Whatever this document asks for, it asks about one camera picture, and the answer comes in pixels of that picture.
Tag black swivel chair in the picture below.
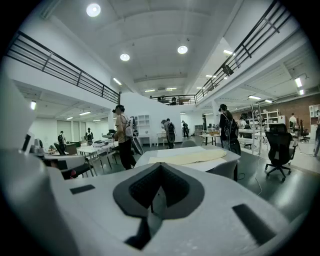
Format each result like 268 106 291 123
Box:
298 119 311 144

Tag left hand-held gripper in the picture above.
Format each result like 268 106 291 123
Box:
0 74 88 174

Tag white plastic chair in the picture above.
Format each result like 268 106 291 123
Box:
206 159 238 181

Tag metal stand frame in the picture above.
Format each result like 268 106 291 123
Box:
250 103 264 156

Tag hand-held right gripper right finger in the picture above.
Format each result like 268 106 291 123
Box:
146 161 299 256

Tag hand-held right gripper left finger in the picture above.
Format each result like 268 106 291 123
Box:
46 161 163 256

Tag white floor cable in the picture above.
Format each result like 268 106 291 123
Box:
236 154 264 196

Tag grey shell chair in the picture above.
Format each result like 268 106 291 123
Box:
180 139 199 149

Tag black balcony railing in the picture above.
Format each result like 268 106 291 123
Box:
194 0 293 104
5 30 121 105
149 94 197 106

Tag white cube shelf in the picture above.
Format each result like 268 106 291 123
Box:
137 114 151 128

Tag cream pants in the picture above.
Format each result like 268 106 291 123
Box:
148 149 227 166

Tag white console desk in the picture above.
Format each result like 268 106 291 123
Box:
138 133 153 148

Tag wooden top table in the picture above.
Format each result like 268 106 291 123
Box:
199 130 223 146

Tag white open shelving unit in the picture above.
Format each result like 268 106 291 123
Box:
259 109 280 126

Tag black mesh office chair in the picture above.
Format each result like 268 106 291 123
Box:
264 123 300 183

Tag white work table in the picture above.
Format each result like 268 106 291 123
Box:
75 142 119 177

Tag white cabinet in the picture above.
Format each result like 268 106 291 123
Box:
308 104 320 119

